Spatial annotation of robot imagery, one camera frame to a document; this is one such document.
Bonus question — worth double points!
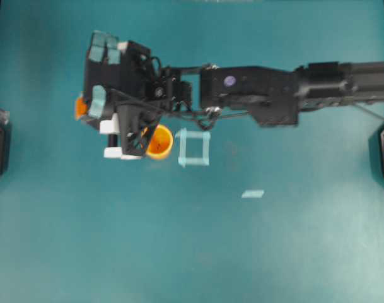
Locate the orange cup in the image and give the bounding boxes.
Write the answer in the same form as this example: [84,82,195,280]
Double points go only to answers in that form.
[146,124,174,160]

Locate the right gripper black finger with teal tape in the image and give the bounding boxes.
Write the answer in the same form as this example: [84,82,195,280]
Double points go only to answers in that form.
[84,31,121,88]

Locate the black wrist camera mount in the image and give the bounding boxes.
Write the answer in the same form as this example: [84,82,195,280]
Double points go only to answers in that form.
[117,105,162,157]

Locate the orange block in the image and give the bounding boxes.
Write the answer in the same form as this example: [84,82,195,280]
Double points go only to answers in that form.
[74,93,88,121]

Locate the teal tape square outline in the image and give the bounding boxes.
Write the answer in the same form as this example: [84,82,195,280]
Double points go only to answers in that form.
[175,128,211,167]

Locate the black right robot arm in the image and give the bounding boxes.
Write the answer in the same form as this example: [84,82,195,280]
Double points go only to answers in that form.
[74,31,384,159]

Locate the right gripper black taped finger holding block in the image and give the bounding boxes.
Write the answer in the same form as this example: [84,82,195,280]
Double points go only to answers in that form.
[80,85,114,129]

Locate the teal tape strip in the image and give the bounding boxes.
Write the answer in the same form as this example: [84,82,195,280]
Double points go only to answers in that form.
[241,189,265,199]

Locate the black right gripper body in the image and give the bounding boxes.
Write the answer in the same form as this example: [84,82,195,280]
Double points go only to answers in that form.
[99,41,190,159]

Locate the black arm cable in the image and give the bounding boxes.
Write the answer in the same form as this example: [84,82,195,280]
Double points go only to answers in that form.
[109,88,252,132]

